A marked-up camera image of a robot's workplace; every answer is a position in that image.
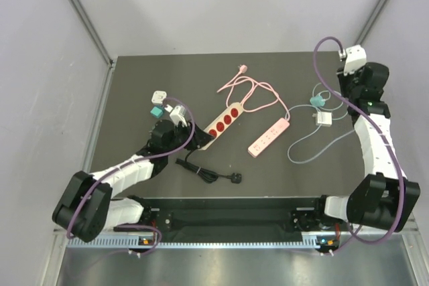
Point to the aluminium frame rail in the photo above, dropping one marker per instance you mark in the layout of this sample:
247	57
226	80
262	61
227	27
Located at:
200	221

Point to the beige red power strip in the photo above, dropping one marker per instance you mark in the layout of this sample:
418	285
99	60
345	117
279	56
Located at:
222	122

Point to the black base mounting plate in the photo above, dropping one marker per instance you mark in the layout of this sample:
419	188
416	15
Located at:
236	219

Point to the pink round wall plug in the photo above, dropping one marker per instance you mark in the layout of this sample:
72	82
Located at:
242	69

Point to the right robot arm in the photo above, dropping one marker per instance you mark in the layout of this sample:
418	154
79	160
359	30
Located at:
385	198

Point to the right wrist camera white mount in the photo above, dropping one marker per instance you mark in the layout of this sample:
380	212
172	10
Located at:
354	57

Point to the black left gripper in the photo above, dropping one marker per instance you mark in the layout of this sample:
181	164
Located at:
199	138

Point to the white usb charger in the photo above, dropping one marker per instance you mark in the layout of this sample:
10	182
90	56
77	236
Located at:
323	119

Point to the pink power strip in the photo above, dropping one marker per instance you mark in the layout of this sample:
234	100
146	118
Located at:
268	137

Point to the slotted grey cable duct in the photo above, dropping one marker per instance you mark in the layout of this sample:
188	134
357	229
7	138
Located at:
147	240

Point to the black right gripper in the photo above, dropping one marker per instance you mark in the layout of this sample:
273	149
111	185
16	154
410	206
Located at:
343	79

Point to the white square plug adapter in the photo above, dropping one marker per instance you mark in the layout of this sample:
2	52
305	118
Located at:
158	97

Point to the light teal usb charger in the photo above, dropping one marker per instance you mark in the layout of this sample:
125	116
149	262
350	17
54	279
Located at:
318	101

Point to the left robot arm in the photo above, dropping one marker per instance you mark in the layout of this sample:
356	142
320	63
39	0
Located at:
90	203

